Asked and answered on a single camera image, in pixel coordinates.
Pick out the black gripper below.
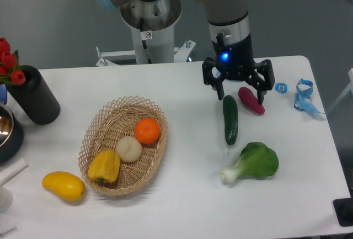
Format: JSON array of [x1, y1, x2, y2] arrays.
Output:
[[202, 33, 275, 105]]

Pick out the yellow bell pepper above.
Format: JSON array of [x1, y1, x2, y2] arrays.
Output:
[[88, 150, 120, 186]]

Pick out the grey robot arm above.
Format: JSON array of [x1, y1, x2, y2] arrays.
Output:
[[98, 0, 275, 103]]

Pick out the woven wicker basket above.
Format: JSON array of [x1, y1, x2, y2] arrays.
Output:
[[78, 96, 168, 196]]

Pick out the purple sweet potato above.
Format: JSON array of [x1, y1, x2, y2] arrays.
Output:
[[238, 87, 265, 115]]

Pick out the green cucumber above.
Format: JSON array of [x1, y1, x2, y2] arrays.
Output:
[[223, 95, 238, 152]]

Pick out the small blue tag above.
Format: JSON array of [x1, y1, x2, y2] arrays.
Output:
[[275, 83, 288, 94]]

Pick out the green bok choy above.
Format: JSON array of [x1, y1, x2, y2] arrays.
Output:
[[220, 142, 279, 184]]

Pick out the orange fruit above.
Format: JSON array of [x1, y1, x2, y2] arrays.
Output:
[[134, 118, 161, 144]]

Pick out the white round bun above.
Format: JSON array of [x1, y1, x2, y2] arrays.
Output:
[[115, 136, 143, 162]]

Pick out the black device at edge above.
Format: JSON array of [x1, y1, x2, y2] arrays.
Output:
[[333, 198, 352, 227]]

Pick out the black cylindrical vase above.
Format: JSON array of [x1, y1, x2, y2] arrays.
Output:
[[6, 65, 61, 125]]

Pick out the yellow mango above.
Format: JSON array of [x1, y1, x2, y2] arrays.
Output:
[[41, 171, 85, 201]]

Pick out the red artificial tulips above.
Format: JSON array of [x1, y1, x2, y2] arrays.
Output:
[[1, 37, 26, 86]]

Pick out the dark metal pot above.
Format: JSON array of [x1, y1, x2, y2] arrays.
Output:
[[1, 103, 24, 163]]

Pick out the white stand object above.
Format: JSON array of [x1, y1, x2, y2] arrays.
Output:
[[1, 158, 29, 213]]

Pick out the blue lanyard strap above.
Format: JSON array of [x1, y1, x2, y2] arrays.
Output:
[[293, 78, 326, 115]]

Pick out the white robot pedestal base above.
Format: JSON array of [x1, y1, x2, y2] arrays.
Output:
[[96, 0, 196, 66]]

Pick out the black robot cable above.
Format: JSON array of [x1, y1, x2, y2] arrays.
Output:
[[139, 17, 152, 65]]

